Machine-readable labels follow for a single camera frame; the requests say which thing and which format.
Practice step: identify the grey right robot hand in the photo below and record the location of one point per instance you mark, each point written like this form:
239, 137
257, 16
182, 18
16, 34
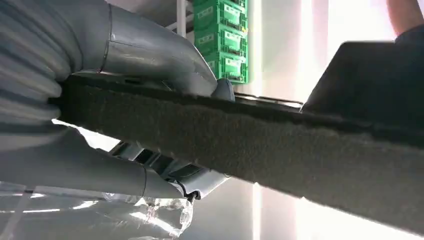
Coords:
149, 49

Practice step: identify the green plastic crate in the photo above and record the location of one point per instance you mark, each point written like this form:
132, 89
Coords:
228, 68
212, 16
215, 41
232, 2

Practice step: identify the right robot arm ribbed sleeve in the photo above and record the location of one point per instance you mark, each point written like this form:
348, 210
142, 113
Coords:
30, 59

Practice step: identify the clear plastic film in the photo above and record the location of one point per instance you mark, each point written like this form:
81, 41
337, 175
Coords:
99, 218

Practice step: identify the black flat panel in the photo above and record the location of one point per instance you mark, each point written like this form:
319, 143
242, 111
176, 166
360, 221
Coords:
364, 79

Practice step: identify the white metal post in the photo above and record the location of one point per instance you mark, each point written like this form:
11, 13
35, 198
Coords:
181, 16

